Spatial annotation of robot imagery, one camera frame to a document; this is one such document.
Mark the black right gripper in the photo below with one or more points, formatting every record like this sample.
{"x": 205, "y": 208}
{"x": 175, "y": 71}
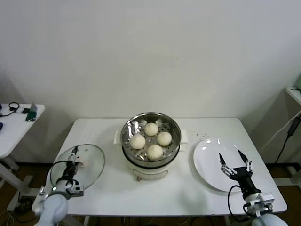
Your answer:
{"x": 243, "y": 179}

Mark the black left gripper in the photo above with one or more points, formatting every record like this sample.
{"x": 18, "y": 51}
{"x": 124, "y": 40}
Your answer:
{"x": 70, "y": 170}

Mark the glass pot lid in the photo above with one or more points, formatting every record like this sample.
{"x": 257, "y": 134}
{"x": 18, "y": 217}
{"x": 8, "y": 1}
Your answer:
{"x": 94, "y": 164}

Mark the white steamed baozi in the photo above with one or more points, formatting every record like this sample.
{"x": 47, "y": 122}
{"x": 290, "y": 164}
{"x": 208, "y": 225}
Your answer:
{"x": 154, "y": 151}
{"x": 150, "y": 129}
{"x": 163, "y": 138}
{"x": 137, "y": 141}

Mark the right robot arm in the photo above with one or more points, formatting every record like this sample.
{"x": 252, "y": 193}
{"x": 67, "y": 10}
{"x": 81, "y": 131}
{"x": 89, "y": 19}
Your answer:
{"x": 265, "y": 219}

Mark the perforated steel steamer basket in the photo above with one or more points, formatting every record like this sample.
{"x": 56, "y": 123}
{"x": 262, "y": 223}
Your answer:
{"x": 175, "y": 141}

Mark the white oval plate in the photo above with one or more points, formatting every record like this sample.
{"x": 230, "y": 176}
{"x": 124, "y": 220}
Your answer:
{"x": 207, "y": 164}

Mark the brown crumbs scatter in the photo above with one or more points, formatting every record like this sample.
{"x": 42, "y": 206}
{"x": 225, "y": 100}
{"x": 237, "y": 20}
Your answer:
{"x": 200, "y": 134}

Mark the green and grey tool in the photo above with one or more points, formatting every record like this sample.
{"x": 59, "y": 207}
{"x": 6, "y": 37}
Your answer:
{"x": 30, "y": 115}

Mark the white side table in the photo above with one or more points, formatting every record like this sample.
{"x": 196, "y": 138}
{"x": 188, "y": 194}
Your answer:
{"x": 14, "y": 131}

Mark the white electric cooker pot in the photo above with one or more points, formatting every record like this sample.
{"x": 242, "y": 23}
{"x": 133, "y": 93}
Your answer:
{"x": 148, "y": 171}

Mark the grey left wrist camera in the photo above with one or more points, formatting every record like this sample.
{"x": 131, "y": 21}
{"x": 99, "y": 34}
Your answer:
{"x": 76, "y": 189}

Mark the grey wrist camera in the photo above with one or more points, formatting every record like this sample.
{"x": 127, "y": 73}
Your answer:
{"x": 265, "y": 199}
{"x": 76, "y": 189}

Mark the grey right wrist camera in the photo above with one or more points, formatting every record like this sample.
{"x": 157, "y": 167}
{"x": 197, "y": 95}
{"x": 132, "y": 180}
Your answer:
{"x": 265, "y": 199}

